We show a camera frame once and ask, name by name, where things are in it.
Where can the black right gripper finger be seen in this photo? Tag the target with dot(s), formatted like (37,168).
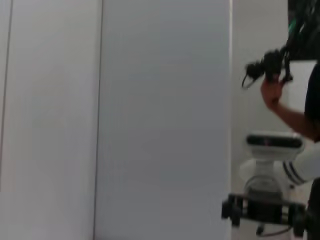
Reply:
(232,210)
(298,220)

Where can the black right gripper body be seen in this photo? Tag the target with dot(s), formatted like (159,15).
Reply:
(265,210)

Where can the black handheld controller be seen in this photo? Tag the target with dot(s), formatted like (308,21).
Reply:
(271,63)

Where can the person's bare forearm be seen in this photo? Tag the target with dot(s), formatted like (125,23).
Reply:
(297,121)

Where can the person's hand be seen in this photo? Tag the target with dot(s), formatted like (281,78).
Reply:
(271,93)

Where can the person's dark clothed body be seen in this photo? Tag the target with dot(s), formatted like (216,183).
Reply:
(313,100)

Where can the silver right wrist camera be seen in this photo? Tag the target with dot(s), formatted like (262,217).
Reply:
(272,142)

